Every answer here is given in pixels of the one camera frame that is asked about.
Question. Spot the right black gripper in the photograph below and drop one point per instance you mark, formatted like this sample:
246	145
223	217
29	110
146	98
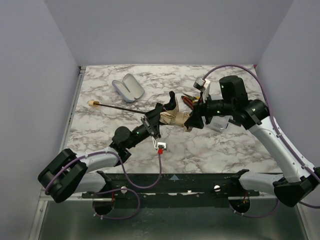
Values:
198	113

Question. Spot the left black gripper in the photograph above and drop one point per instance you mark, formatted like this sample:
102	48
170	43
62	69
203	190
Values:
151	124

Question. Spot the beige umbrella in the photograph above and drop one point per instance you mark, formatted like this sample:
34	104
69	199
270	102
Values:
170	112

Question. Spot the purple umbrella case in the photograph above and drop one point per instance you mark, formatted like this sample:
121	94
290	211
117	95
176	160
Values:
129	88

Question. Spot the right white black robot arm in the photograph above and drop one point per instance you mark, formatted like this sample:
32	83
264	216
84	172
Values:
297	179

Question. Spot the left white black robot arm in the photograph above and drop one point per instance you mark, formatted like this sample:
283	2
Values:
62	177

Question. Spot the clear plastic box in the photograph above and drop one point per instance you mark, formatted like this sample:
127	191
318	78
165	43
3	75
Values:
218	123

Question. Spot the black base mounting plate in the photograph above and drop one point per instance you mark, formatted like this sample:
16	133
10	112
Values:
174	190

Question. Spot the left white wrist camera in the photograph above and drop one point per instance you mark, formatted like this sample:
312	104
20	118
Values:
158	144

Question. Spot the yellow handled pliers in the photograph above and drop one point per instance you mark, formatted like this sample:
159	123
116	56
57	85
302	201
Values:
192	97

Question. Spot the aluminium frame rail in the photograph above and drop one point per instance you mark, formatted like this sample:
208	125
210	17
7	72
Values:
79	197

